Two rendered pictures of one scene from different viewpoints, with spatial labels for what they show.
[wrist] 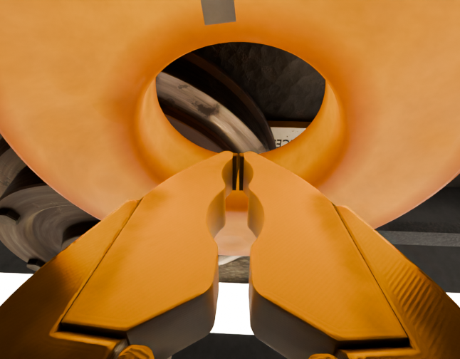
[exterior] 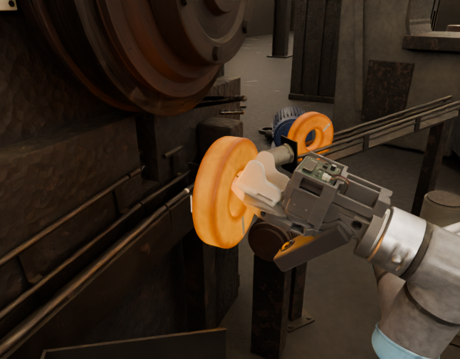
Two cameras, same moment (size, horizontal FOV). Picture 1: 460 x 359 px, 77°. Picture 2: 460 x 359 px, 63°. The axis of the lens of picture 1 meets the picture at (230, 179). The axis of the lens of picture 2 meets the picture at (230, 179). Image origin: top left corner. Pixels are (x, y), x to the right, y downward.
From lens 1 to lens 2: 54 cm
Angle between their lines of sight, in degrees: 90
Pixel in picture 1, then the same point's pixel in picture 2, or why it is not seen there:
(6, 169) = not seen: hidden behind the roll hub
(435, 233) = not seen: outside the picture
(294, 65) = (1, 84)
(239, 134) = (118, 75)
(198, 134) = (148, 80)
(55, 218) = (230, 16)
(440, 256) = not seen: outside the picture
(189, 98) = (144, 100)
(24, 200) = (237, 43)
